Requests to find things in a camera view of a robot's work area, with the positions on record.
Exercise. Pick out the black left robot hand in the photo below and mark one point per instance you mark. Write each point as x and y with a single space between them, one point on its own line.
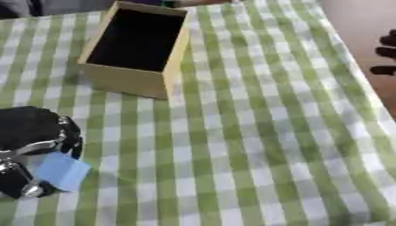
31 129

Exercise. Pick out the light blue square block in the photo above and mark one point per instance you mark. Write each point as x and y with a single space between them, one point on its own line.
63 171

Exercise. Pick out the tan cardboard box black inside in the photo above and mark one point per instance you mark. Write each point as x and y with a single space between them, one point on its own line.
135 50

